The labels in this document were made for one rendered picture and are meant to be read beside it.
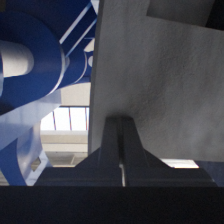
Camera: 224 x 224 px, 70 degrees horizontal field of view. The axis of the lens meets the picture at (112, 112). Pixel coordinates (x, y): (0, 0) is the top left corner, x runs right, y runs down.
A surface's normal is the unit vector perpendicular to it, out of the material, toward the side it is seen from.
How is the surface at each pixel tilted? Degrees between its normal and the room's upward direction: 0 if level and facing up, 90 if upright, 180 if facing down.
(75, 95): 90
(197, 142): 90
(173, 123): 90
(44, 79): 90
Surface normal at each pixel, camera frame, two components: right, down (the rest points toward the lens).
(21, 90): -0.04, 0.30
